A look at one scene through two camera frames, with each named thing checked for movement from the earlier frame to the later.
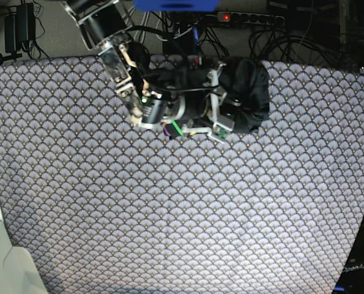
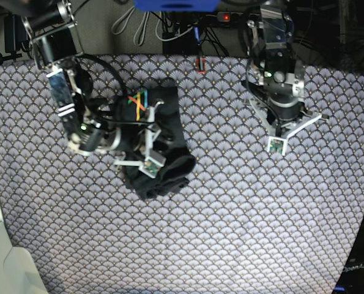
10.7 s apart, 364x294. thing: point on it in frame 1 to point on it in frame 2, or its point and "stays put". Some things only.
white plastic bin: [10, 269] stays put
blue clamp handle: [196, 34] stays put
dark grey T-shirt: [238, 88] to [150, 127]
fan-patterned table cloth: [98, 204] stays put
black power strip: [232, 16] stays put
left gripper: [197, 113] to [93, 136]
